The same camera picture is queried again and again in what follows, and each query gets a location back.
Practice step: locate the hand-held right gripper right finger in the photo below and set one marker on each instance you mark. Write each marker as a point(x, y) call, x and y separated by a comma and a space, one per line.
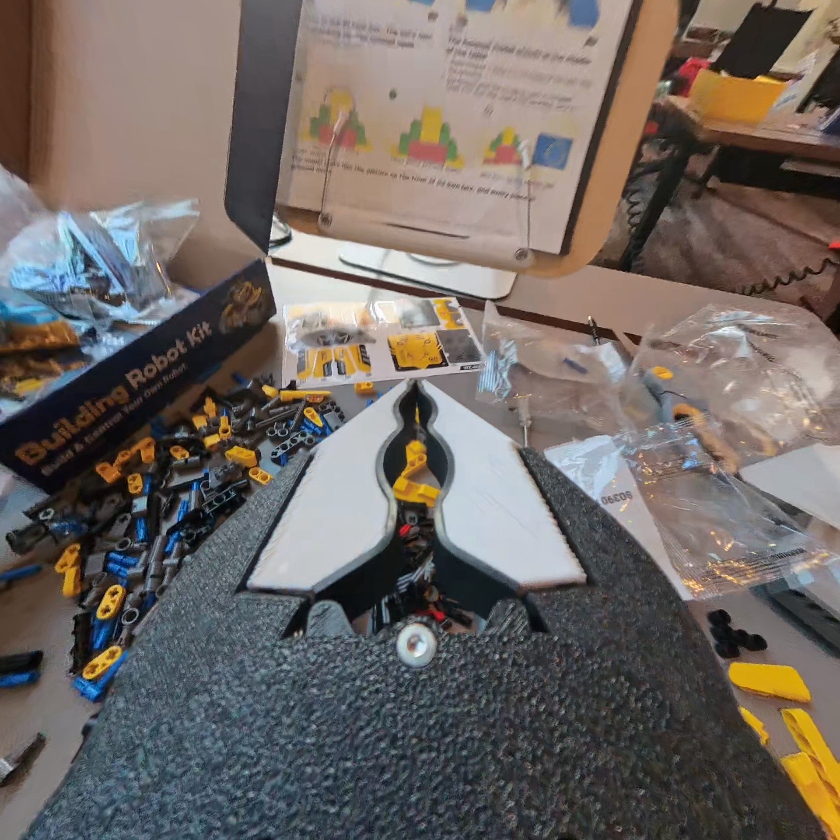
point(505, 518)

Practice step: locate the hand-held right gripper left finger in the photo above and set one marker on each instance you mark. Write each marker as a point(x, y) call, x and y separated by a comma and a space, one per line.
point(328, 518)

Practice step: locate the grey desk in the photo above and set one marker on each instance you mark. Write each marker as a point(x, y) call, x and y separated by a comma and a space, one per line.
point(26, 610)

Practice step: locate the small clear plastic bag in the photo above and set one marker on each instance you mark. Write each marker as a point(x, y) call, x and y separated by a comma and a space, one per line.
point(544, 367)

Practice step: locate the pile of small building pieces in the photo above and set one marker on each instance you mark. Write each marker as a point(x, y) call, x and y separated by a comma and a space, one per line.
point(164, 492)

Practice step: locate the yellow black sticker sheet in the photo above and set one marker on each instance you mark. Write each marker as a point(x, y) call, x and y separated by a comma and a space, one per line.
point(407, 348)

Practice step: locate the white flat device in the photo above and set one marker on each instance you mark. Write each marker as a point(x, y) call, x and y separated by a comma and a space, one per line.
point(446, 275)

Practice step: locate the white paper sheet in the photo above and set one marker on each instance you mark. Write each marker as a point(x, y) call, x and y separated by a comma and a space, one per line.
point(800, 482)

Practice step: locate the yellow wedge panel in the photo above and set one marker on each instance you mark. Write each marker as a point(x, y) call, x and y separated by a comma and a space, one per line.
point(768, 682)

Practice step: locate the grey motor block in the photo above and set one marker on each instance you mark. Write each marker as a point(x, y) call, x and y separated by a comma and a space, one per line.
point(804, 613)

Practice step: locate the crumpled clear plastic bags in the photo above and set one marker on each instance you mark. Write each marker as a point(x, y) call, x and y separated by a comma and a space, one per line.
point(85, 282)

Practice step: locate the black and blue connector piece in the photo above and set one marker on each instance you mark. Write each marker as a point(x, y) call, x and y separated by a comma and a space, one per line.
point(19, 669)

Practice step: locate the grey axle beam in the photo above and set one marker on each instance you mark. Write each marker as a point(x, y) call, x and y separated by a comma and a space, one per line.
point(19, 758)

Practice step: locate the printed building-blocks poster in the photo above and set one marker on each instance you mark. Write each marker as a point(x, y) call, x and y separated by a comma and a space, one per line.
point(459, 98)

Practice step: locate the wooden side table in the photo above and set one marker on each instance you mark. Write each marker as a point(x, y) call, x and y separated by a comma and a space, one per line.
point(754, 138)

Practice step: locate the cardboard kit box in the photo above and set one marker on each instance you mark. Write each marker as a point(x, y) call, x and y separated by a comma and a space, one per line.
point(131, 98)

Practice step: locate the coloured storage bins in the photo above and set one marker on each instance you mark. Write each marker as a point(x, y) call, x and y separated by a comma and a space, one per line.
point(735, 95)

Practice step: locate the black panel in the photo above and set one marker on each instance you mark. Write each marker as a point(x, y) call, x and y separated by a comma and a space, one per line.
point(761, 39)

